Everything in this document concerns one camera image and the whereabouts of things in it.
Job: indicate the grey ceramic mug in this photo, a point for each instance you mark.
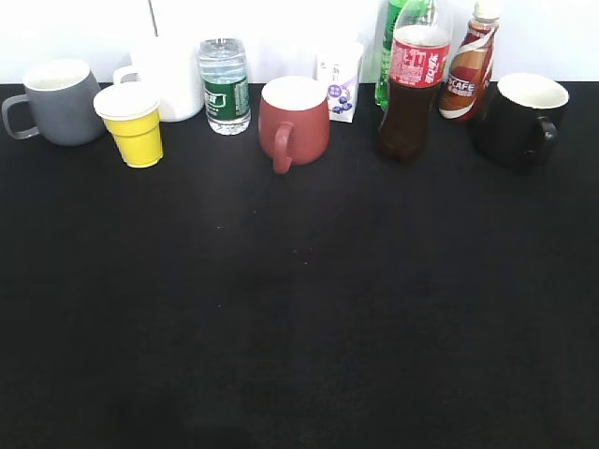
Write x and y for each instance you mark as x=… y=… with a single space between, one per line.
x=60 y=94

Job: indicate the green sprite bottle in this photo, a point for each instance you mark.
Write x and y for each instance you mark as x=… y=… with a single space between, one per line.
x=394 y=7

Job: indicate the yellow paper cup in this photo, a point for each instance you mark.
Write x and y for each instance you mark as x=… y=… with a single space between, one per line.
x=129 y=110

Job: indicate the red ceramic mug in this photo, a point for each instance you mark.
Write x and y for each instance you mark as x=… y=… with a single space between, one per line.
x=293 y=122

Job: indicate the small blueberry milk carton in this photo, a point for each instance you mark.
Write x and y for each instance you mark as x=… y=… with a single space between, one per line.
x=338 y=67

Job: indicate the clear water bottle green label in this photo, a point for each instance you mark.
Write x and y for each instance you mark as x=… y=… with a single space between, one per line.
x=223 y=72

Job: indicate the white ceramic mug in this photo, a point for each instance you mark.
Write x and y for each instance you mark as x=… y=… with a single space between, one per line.
x=169 y=66

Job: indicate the brown coffee drink bottle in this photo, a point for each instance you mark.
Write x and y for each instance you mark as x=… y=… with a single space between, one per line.
x=471 y=69

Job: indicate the black ceramic mug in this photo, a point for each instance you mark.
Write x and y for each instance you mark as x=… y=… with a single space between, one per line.
x=518 y=126

